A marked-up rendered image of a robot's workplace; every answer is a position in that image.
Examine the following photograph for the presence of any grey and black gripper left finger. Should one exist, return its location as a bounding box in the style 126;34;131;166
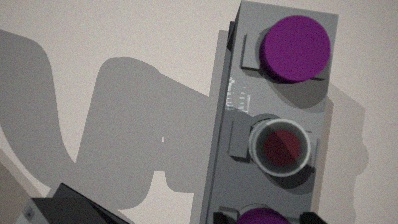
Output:
213;212;229;224

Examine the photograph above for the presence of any grey key housing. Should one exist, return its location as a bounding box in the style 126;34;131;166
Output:
15;183;130;224

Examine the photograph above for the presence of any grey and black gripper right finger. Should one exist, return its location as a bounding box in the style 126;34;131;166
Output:
299;212;327;224

